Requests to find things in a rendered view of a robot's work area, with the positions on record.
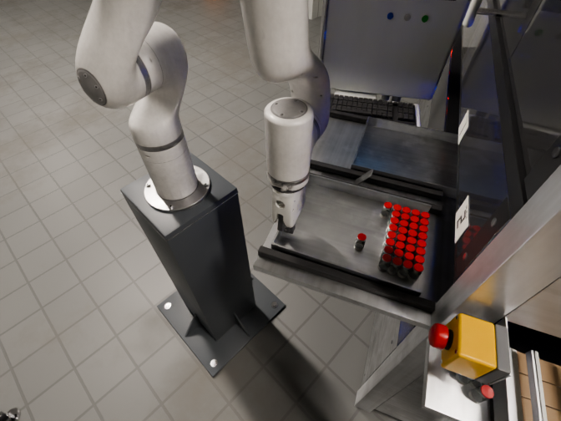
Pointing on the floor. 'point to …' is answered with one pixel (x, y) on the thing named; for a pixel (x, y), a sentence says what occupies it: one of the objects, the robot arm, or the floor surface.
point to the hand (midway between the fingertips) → (287, 225)
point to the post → (484, 287)
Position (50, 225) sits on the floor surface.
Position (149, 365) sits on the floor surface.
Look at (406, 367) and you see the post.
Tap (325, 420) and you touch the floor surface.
